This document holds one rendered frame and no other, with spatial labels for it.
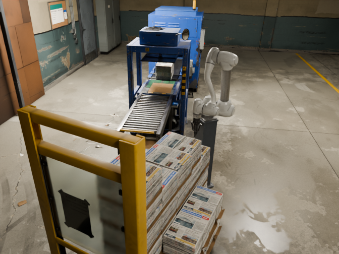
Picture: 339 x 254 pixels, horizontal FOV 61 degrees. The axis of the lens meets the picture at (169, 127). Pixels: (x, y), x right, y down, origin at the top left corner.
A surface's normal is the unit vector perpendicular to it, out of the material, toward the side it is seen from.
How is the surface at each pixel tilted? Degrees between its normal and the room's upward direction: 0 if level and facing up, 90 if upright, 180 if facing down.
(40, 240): 0
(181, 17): 90
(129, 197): 90
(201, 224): 1
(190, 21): 90
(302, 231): 0
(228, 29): 90
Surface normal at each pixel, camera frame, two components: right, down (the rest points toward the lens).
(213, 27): -0.13, 0.45
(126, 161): -0.45, 0.40
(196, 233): 0.04, -0.89
